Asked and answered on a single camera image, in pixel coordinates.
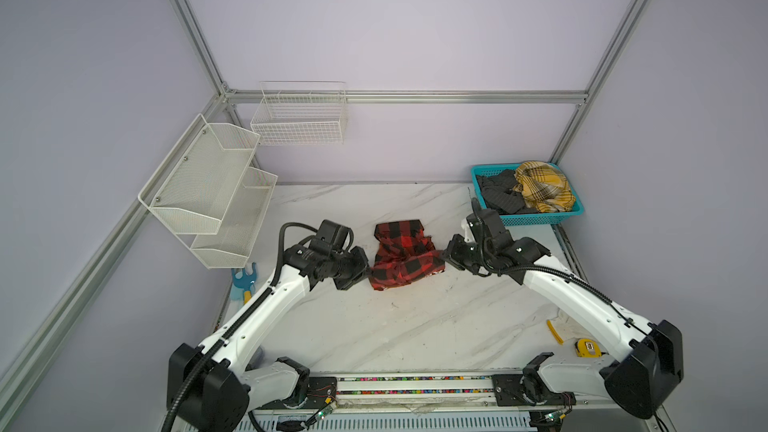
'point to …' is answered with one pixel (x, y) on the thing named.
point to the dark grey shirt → (499, 195)
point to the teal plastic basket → (513, 219)
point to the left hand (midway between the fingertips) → (373, 269)
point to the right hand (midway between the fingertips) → (435, 251)
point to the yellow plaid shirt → (544, 187)
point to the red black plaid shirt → (404, 254)
